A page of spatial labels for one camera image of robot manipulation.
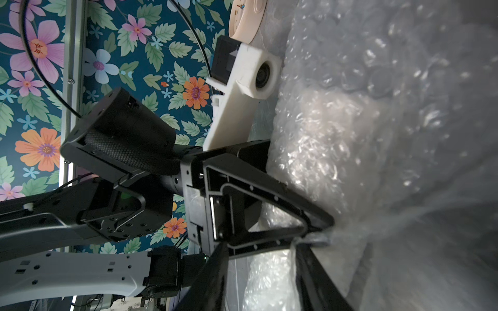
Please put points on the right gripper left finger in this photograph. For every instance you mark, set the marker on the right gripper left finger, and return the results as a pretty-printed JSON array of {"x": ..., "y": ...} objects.
[{"x": 209, "y": 289}]

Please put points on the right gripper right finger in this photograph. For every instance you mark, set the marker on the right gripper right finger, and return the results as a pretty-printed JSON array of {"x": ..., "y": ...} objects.
[{"x": 316, "y": 290}]

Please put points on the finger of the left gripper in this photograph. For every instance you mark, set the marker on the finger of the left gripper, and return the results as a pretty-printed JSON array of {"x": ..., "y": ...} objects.
[{"x": 287, "y": 215}]

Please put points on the pink round alarm clock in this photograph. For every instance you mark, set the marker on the pink round alarm clock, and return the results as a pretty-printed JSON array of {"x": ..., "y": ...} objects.
[{"x": 245, "y": 19}]

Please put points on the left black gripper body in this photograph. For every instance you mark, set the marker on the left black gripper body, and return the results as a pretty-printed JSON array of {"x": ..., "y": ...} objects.
[{"x": 221, "y": 199}]

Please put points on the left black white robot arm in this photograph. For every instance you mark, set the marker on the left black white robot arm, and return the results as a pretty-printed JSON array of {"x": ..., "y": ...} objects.
[{"x": 135, "y": 169}]

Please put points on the clear bubble wrap sheet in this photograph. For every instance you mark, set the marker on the clear bubble wrap sheet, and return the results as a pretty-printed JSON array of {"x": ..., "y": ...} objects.
[{"x": 387, "y": 119}]

